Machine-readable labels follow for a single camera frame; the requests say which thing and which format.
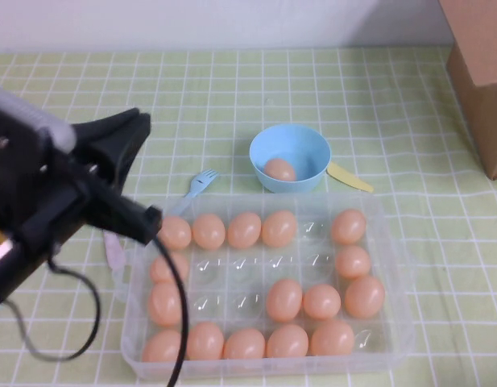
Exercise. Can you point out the yellow plastic knife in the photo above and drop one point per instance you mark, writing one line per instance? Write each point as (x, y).
(345, 175)

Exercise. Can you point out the pink plastic knife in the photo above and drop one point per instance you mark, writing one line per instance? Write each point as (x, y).
(115, 252)

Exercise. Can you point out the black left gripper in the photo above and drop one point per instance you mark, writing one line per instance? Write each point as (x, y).
(101, 175)

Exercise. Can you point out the blue plastic fork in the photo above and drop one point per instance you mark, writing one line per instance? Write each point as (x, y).
(200, 183)

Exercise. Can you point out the green checked tablecloth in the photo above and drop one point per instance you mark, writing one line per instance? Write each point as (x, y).
(393, 121)

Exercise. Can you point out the grey and black left arm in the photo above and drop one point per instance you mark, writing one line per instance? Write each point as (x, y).
(14, 274)

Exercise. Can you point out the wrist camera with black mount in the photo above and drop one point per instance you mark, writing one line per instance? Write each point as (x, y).
(30, 181)

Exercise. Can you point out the clear plastic egg box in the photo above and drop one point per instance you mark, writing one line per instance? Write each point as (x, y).
(228, 300)

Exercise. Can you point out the brown cardboard box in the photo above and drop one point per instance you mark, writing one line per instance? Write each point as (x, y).
(485, 113)

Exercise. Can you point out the orange egg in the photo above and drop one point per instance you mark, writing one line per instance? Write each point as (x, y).
(332, 338)
(279, 169)
(243, 229)
(164, 304)
(364, 297)
(284, 300)
(321, 302)
(205, 341)
(161, 268)
(287, 341)
(349, 226)
(353, 262)
(175, 233)
(161, 347)
(244, 343)
(208, 230)
(278, 228)

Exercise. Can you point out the light blue bowl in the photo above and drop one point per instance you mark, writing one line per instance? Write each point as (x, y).
(296, 141)

